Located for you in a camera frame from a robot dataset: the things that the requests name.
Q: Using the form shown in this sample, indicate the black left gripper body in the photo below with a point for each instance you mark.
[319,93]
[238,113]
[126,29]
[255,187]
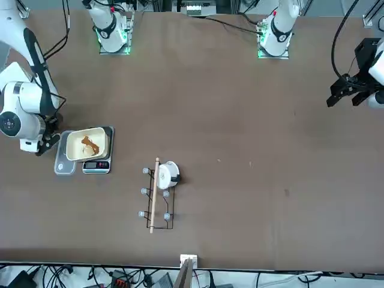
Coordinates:
[366,57]

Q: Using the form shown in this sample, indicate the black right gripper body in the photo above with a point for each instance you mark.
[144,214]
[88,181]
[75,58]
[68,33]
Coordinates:
[53,124]

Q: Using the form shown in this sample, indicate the brown toy pastry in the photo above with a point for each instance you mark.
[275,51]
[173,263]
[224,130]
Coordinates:
[88,140]

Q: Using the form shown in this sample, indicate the white toy bun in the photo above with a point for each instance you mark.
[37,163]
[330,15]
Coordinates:
[87,150]

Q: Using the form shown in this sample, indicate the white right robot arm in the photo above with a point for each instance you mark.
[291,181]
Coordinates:
[108,33]

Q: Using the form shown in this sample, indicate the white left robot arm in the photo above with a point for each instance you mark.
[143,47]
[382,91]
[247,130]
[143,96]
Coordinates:
[280,33]

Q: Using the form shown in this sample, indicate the digital kitchen scale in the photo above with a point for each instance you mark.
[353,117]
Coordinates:
[96,165]

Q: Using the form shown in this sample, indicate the beige plastic container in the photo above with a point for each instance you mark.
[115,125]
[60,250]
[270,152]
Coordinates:
[73,141]

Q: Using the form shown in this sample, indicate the clear plastic lid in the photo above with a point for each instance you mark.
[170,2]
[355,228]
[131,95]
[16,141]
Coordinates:
[64,166]

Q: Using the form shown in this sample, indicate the white cup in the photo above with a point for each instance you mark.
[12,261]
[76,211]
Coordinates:
[166,175]

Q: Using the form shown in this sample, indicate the black power adapter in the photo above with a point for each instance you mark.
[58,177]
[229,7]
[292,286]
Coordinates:
[21,280]

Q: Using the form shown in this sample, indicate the white power strip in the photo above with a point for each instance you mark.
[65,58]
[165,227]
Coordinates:
[193,9]

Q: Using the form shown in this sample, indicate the orange black connector block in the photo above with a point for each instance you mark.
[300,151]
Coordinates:
[120,282]

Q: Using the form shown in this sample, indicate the grey power adapter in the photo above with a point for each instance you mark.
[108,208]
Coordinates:
[164,282]

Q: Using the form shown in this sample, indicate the aluminium frame profile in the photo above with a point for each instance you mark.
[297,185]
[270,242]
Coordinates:
[370,16]
[24,10]

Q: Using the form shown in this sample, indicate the aluminium camera post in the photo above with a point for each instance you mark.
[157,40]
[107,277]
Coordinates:
[186,270]

